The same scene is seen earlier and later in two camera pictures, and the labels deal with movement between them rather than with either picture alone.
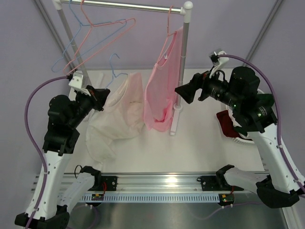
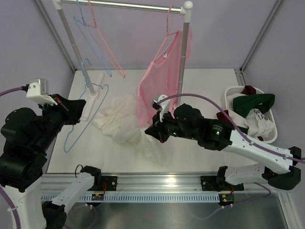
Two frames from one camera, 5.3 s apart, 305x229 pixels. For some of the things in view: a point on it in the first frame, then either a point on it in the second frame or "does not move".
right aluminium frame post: (262, 31) does not move
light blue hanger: (85, 25) → (84, 28)
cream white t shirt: (123, 116) → (121, 121)
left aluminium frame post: (60, 45) does not move
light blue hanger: (113, 75) → (82, 62)
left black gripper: (98, 97) → (72, 109)
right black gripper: (199, 81) → (157, 129)
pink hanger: (102, 46) → (97, 36)
